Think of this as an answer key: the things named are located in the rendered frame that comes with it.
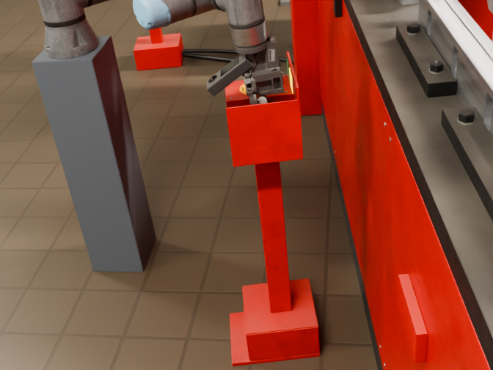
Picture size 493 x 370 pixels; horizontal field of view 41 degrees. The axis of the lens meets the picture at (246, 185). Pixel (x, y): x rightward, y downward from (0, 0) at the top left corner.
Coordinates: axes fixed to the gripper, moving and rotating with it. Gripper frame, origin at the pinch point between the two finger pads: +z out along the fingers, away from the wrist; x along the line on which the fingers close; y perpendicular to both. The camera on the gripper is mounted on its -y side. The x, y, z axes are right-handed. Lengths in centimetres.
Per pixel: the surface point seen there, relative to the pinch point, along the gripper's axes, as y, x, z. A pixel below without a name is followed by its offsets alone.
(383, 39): 31.3, 7.3, -11.6
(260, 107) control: 1.4, -4.9, -6.9
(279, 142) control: 4.1, -4.9, 2.7
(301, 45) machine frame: 22, 138, 41
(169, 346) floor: -39, 6, 70
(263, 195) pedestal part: -2.1, 2.2, 20.8
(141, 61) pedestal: -61, 212, 63
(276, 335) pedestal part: -6, -5, 62
